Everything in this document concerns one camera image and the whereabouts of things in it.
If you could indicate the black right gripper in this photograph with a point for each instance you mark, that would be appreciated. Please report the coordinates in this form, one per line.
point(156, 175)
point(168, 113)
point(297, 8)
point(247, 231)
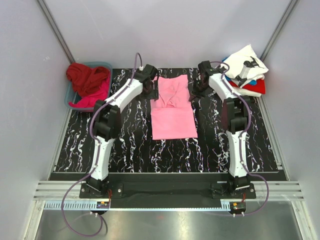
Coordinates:
point(195, 93)

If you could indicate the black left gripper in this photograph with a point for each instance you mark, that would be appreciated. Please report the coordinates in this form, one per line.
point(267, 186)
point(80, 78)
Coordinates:
point(154, 95)

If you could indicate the pink t-shirt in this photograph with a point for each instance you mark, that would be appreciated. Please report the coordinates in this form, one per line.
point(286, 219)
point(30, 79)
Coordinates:
point(172, 115)

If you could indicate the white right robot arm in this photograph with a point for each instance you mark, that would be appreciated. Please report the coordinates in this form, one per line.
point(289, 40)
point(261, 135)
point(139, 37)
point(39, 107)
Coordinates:
point(235, 120)

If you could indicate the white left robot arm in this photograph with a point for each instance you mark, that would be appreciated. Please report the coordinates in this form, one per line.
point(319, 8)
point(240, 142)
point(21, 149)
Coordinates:
point(106, 122)

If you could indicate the white printed folded t-shirt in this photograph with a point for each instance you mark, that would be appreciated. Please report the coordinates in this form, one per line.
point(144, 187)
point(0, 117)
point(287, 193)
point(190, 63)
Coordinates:
point(245, 66)

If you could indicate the blue folded t-shirt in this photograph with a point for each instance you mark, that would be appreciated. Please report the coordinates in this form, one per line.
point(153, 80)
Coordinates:
point(253, 81)

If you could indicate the red folded t-shirt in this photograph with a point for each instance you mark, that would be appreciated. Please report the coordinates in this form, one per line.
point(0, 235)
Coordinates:
point(259, 87)

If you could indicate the dark red t-shirt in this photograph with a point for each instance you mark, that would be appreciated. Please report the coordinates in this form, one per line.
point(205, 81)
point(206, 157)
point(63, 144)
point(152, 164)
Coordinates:
point(85, 80)

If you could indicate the right controller board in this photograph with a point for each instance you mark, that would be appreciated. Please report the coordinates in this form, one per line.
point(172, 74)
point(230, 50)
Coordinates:
point(238, 206)

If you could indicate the controller board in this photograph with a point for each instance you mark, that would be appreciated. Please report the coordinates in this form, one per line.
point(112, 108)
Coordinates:
point(103, 204)
point(238, 206)

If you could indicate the left controller board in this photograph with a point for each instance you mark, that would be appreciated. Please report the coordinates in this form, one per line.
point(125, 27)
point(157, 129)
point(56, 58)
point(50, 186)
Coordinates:
point(103, 204)

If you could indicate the aluminium frame rail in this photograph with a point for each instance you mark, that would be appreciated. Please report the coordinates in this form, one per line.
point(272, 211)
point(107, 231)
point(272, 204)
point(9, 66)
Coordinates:
point(278, 190)

